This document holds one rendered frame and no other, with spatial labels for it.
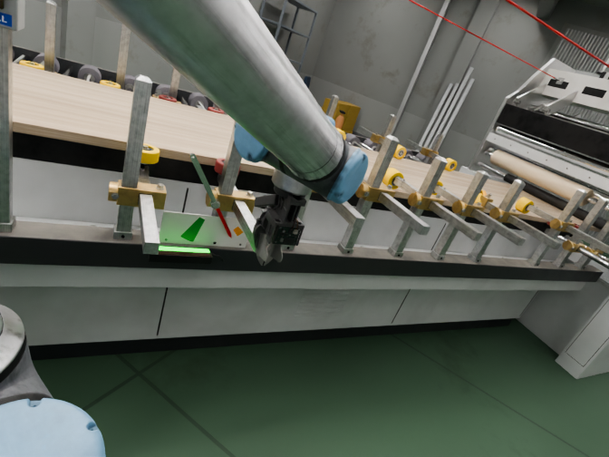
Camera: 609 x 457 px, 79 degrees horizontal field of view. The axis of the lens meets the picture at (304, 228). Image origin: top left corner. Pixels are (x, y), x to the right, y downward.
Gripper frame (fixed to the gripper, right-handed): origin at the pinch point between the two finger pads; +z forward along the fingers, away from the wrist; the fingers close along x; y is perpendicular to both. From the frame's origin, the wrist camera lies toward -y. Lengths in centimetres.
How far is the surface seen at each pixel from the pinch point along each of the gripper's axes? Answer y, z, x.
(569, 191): -72, -21, 250
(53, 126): -49, -7, -48
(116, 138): -49, -7, -33
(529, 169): -107, -24, 251
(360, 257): -24, 13, 51
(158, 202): -24.9, 0.4, -22.0
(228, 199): -24.9, -3.3, -3.5
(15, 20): -24, -34, -52
